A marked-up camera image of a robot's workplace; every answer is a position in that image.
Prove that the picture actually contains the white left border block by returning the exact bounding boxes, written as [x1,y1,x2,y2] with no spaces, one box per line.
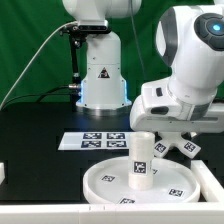
[0,163,5,185]

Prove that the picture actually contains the white right border rail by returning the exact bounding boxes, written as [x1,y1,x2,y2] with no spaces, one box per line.
[191,160,224,204]

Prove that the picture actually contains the white cross-shaped table base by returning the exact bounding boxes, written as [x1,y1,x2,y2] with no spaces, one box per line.
[154,132,201,159]

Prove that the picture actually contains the white border rail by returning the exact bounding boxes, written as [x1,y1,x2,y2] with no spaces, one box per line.
[0,203,224,224]
[191,160,224,204]

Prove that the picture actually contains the black cable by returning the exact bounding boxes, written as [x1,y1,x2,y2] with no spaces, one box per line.
[0,85,81,111]

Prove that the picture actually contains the white front border rail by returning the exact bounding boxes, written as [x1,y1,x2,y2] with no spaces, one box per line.
[0,203,224,224]

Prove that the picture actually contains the white round table top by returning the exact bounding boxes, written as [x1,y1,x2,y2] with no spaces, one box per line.
[83,156,200,204]

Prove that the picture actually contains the white marker sheet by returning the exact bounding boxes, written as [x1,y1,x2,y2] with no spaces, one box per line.
[58,132,130,151]

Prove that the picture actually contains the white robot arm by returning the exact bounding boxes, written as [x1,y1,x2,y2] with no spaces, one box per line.
[62,0,224,133]

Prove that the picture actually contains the grey cable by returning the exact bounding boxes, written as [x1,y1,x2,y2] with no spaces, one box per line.
[0,21,80,111]

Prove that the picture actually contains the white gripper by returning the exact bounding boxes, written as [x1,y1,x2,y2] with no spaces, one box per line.
[130,78,224,133]

